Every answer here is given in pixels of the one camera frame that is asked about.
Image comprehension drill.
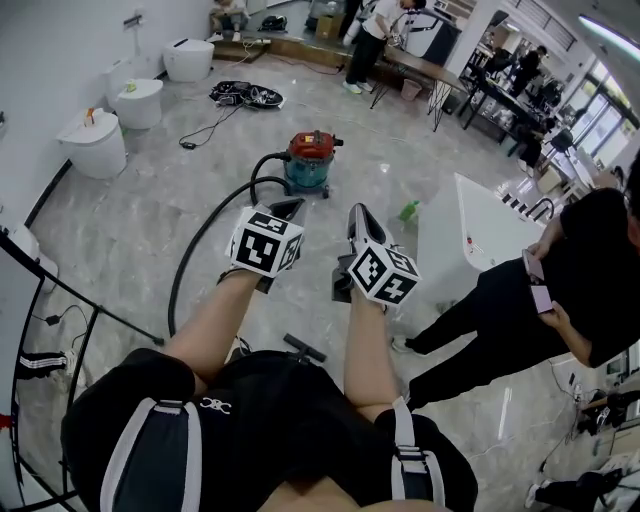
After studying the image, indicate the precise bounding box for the black faucet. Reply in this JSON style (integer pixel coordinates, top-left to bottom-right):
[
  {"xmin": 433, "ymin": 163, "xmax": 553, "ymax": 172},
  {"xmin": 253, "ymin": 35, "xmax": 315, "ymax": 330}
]
[{"xmin": 523, "ymin": 196, "xmax": 556, "ymax": 222}]

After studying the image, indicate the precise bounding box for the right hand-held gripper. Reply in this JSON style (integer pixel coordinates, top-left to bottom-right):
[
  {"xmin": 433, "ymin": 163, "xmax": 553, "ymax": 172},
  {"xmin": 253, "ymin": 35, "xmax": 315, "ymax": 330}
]
[{"xmin": 331, "ymin": 202, "xmax": 423, "ymax": 306}]

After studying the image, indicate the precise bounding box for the wooden table with wire legs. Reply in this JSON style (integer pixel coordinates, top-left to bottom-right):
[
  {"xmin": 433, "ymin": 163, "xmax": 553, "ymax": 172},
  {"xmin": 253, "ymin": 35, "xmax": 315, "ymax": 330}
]
[{"xmin": 368, "ymin": 46, "xmax": 468, "ymax": 134}]

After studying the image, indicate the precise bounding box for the person's black shirt with straps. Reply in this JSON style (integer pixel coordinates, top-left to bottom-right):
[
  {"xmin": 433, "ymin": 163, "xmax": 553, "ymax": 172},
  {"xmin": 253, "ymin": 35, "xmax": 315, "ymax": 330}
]
[{"xmin": 60, "ymin": 347, "xmax": 480, "ymax": 512}]

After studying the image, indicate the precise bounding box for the black floor cable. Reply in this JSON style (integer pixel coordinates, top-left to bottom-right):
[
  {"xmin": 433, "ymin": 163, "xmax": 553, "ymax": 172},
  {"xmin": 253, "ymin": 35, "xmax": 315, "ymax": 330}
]
[{"xmin": 178, "ymin": 101, "xmax": 247, "ymax": 151}]

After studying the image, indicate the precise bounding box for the cardboard box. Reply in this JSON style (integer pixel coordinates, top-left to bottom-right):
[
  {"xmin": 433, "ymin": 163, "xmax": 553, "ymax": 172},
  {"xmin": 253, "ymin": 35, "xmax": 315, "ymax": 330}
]
[{"xmin": 315, "ymin": 14, "xmax": 342, "ymax": 42}]

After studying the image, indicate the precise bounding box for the black vacuum nozzle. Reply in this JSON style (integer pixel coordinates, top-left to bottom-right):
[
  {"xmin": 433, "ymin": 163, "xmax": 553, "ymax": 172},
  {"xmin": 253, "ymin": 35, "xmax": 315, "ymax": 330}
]
[{"xmin": 282, "ymin": 332, "xmax": 328, "ymax": 365}]

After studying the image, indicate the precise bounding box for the black and white appliance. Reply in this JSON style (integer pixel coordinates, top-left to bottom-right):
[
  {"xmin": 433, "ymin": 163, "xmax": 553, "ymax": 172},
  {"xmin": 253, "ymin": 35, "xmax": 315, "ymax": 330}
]
[{"xmin": 402, "ymin": 8, "xmax": 463, "ymax": 68}]

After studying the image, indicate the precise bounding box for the white counter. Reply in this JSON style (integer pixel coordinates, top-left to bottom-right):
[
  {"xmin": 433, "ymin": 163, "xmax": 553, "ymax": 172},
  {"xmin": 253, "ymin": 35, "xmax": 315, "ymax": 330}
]
[{"xmin": 453, "ymin": 171, "xmax": 553, "ymax": 273}]

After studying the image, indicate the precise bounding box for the red and teal vacuum canister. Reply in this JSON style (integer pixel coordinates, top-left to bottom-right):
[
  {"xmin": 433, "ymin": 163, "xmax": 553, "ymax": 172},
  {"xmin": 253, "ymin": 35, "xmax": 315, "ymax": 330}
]
[{"xmin": 281, "ymin": 129, "xmax": 345, "ymax": 200}]

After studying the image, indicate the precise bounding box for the white toilet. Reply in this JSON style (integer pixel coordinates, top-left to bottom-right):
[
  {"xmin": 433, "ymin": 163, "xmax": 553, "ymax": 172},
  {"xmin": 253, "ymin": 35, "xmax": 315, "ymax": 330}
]
[
  {"xmin": 103, "ymin": 58, "xmax": 165, "ymax": 131},
  {"xmin": 161, "ymin": 37, "xmax": 216, "ymax": 84},
  {"xmin": 55, "ymin": 106, "xmax": 128, "ymax": 181}
]

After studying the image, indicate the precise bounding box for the person's right forearm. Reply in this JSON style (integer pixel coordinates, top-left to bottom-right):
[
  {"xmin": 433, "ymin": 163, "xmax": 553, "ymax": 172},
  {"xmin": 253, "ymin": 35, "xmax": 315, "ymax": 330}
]
[{"xmin": 341, "ymin": 292, "xmax": 403, "ymax": 422}]

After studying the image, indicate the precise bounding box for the black vacuum hose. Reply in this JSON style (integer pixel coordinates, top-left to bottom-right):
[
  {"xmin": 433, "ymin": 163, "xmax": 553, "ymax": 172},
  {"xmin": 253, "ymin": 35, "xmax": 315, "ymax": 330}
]
[{"xmin": 167, "ymin": 151, "xmax": 293, "ymax": 339}]

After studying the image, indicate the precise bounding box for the pink phone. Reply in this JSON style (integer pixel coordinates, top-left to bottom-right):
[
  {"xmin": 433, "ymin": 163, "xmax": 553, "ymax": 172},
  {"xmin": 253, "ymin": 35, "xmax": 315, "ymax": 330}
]
[
  {"xmin": 529, "ymin": 284, "xmax": 555, "ymax": 315},
  {"xmin": 521, "ymin": 248, "xmax": 546, "ymax": 282}
]

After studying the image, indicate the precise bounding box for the black metal rack frame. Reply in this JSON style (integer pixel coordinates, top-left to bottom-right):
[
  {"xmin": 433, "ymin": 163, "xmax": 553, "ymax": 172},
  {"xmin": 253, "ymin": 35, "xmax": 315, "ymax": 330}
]
[{"xmin": 0, "ymin": 225, "xmax": 167, "ymax": 512}]

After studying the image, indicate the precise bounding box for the person's left forearm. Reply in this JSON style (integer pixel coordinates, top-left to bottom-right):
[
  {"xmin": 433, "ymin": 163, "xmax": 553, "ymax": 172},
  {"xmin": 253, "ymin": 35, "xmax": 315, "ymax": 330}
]
[{"xmin": 162, "ymin": 268, "xmax": 262, "ymax": 397}]

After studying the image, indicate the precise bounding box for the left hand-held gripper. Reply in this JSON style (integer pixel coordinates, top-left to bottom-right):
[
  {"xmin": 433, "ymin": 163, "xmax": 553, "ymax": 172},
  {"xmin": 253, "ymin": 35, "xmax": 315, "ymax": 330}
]
[{"xmin": 227, "ymin": 197, "xmax": 308, "ymax": 294}]

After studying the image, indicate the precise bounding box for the black long table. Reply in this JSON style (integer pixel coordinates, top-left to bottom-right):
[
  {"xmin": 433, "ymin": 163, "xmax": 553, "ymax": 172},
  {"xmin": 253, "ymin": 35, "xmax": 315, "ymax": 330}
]
[{"xmin": 458, "ymin": 73, "xmax": 547, "ymax": 147}]

